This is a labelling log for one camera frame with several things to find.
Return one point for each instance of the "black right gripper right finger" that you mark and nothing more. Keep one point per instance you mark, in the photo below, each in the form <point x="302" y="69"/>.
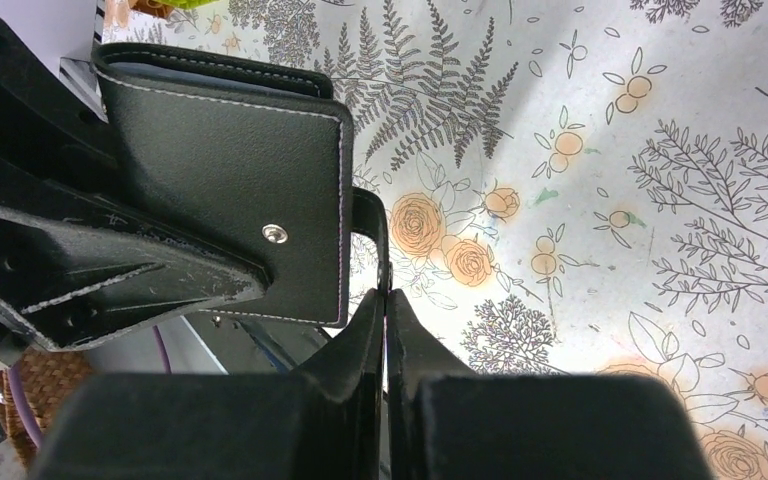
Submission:
<point x="448" y="422"/>

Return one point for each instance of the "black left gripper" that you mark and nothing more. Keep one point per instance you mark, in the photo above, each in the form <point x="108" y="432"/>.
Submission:
<point x="77" y="271"/>

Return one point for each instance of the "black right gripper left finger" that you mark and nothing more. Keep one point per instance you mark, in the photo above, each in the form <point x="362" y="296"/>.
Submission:
<point x="319" y="421"/>

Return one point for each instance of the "black card holder wallet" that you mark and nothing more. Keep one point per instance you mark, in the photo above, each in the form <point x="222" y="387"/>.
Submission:
<point x="253" y="156"/>

